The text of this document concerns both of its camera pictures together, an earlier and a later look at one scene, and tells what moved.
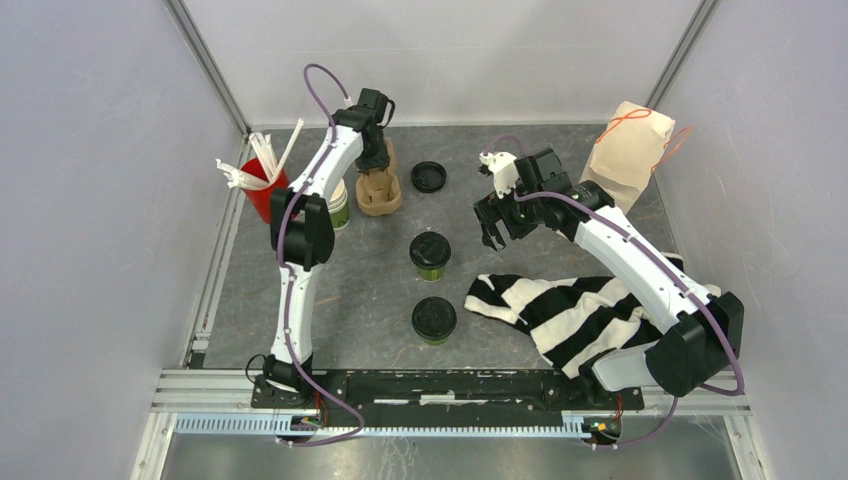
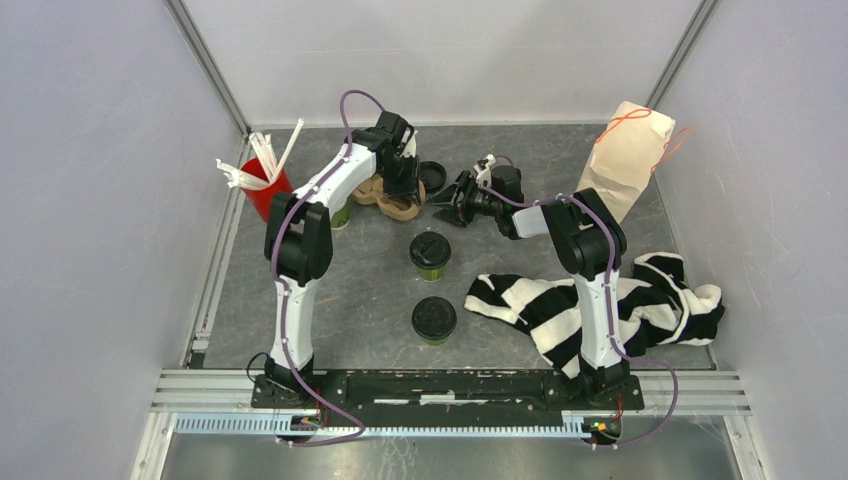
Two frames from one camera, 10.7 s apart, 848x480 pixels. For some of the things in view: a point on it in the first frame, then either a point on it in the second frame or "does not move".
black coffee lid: [430, 250] does not move
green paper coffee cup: [435, 342] does not move
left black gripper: [381, 160] -> [410, 189]
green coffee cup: [431, 275] does not move
